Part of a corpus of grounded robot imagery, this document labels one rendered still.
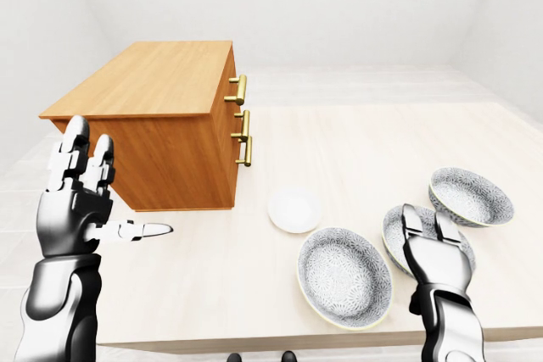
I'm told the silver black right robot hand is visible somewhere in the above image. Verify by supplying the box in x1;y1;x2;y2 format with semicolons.
400;203;476;293

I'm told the brass drawer handle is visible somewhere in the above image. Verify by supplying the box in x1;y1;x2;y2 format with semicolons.
230;109;251;142
223;74;248;105
235;135;254;168

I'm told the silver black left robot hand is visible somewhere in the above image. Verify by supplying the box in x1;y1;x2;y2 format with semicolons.
36;114;175;259

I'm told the wooden cabinet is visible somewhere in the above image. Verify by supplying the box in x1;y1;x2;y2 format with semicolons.
38;40;238;213

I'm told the small white plate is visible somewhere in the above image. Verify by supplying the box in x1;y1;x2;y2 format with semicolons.
266;187;322;235

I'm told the patterned grey bowl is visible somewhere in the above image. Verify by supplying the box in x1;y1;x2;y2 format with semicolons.
428;166;516;230
296;226;394;331
382;204;477;276

